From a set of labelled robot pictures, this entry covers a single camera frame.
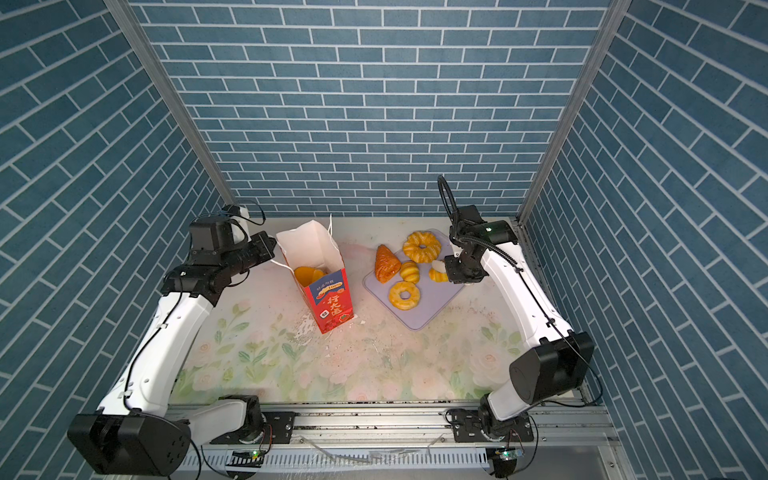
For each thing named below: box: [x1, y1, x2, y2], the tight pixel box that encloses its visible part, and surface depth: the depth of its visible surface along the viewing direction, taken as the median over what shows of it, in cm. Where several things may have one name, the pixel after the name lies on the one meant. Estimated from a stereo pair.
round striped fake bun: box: [428, 268, 449, 283], surface depth 92 cm
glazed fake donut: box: [388, 281, 420, 311], surface depth 98 cm
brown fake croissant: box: [374, 244, 401, 284], surface depth 104 cm
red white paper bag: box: [276, 215, 354, 335], surface depth 84 cm
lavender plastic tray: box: [363, 229, 465, 331], surface depth 100 cm
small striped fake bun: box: [400, 260, 421, 284], surface depth 104 cm
